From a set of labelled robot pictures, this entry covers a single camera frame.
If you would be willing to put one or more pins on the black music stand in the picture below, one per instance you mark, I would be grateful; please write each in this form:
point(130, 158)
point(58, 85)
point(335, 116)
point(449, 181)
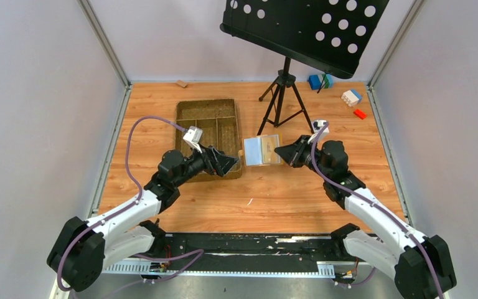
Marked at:
point(329, 36)

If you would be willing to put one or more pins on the blue green toy block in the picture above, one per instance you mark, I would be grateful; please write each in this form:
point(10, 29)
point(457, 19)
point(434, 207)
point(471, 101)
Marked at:
point(319, 81)

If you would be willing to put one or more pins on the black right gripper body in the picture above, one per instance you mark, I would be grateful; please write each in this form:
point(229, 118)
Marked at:
point(299, 150)

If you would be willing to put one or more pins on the beige illustrated card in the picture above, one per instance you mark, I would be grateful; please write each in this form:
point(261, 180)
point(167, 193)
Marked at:
point(268, 145)

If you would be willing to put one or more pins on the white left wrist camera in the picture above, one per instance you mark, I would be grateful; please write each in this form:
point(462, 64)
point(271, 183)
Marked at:
point(192, 137)

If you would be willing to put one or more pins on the red toy block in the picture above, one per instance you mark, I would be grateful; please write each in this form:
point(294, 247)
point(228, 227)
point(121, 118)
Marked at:
point(360, 114)

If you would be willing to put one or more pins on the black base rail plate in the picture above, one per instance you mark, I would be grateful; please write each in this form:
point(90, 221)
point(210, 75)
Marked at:
point(251, 253)

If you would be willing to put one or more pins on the small wooden block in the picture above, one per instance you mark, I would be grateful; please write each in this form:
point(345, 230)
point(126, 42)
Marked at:
point(182, 83)

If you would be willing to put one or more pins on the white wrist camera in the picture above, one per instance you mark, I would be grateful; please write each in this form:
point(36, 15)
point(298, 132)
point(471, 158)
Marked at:
point(320, 130)
point(192, 137)

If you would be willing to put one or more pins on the woven straw divided tray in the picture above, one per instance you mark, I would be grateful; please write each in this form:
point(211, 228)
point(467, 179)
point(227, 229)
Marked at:
point(219, 123)

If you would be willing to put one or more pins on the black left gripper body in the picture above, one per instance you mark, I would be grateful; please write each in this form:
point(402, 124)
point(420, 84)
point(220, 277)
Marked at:
point(213, 159)

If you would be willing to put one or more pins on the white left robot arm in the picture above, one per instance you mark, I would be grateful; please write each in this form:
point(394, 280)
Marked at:
point(84, 248)

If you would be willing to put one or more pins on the yellow leather card holder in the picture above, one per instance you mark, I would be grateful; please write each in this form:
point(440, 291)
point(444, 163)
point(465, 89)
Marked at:
point(260, 150)

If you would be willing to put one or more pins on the white blue toy block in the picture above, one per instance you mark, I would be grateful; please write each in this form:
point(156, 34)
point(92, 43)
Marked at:
point(351, 97)

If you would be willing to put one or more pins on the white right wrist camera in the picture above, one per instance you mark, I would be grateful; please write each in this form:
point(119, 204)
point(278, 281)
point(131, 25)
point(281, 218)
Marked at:
point(320, 130)

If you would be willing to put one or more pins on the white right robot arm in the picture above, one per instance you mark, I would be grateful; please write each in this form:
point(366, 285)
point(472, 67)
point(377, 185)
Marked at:
point(420, 266)

